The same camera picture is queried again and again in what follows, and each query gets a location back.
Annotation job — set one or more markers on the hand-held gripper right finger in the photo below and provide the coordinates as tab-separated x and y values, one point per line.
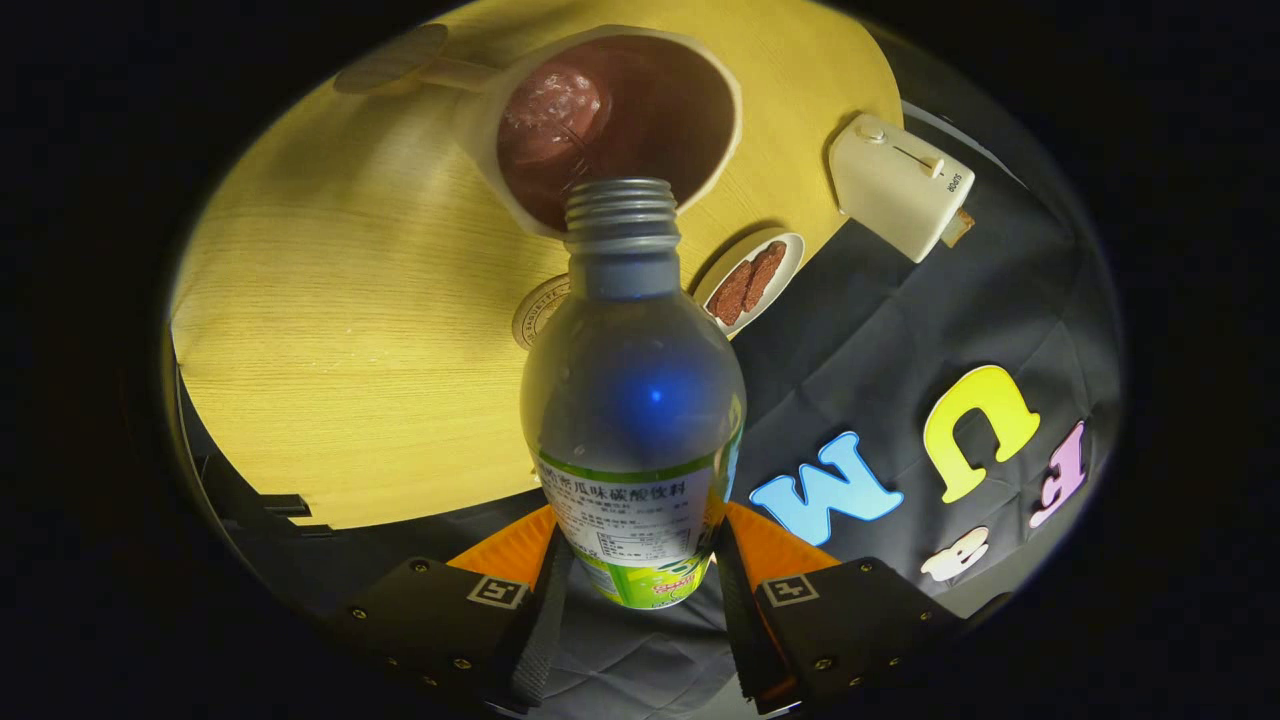
740	630

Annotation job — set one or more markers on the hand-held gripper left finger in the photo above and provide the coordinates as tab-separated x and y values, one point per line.
540	640

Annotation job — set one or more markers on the silver juice bottle green label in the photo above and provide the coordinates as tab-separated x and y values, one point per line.
630	400

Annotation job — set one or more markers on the round cork coaster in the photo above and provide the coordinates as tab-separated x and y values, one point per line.
535	312

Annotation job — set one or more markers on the brown meat slice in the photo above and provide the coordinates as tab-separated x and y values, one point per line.
730	295
765	275

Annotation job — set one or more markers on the wooden table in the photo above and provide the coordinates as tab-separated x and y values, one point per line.
350	350

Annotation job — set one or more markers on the white round plate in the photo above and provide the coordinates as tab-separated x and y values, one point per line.
790	262

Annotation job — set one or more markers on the toast slice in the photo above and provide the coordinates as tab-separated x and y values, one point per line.
958	228

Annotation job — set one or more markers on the white toaster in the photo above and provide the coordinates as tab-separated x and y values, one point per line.
890	195

